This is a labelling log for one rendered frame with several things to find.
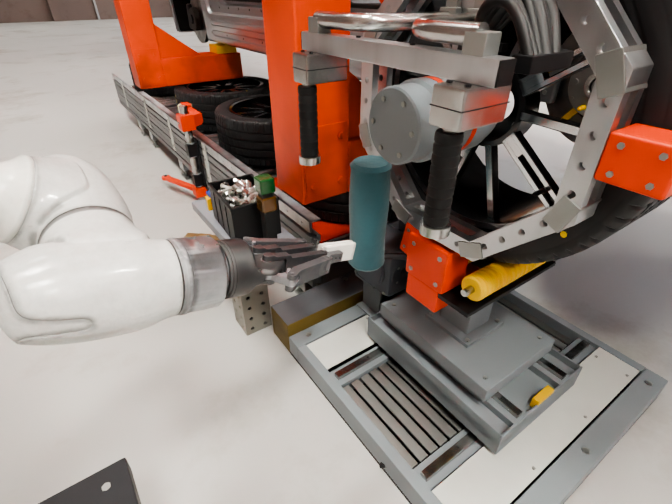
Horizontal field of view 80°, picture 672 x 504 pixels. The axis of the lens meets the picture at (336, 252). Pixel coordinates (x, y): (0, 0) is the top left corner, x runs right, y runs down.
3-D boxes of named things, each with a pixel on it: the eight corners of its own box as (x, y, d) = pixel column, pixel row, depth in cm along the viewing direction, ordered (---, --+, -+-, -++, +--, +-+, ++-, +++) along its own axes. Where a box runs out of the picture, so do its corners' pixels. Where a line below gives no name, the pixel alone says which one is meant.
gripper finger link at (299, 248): (252, 275, 55) (247, 270, 56) (314, 263, 62) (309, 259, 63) (256, 249, 53) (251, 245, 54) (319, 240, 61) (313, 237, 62)
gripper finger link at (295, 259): (260, 252, 53) (265, 257, 52) (325, 244, 60) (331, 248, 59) (256, 278, 54) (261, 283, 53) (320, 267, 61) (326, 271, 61)
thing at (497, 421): (572, 387, 115) (584, 364, 110) (494, 457, 98) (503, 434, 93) (442, 296, 150) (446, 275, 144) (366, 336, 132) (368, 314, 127)
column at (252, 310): (272, 324, 148) (260, 226, 125) (247, 336, 144) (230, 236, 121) (260, 309, 155) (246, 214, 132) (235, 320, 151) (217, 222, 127)
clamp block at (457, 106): (505, 122, 52) (515, 78, 49) (458, 134, 47) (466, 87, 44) (473, 113, 55) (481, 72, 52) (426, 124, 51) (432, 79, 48)
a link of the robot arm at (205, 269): (156, 226, 47) (205, 222, 51) (154, 292, 51) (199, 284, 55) (187, 259, 41) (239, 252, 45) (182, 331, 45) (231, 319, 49)
